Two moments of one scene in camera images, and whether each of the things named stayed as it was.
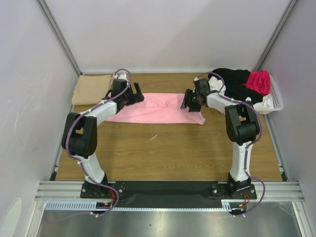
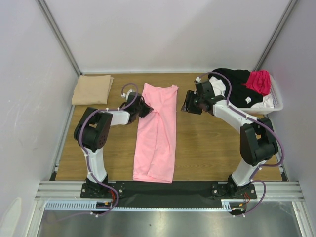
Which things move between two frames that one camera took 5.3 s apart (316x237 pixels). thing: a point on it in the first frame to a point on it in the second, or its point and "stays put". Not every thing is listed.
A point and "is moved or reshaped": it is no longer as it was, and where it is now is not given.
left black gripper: x=137 y=97 to x=147 y=109
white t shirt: x=215 y=84 stays put
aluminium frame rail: x=70 y=191 stays put
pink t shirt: x=158 y=108 is moved or reshaped
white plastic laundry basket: x=277 y=100 stays put
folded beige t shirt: x=90 y=89 stays put
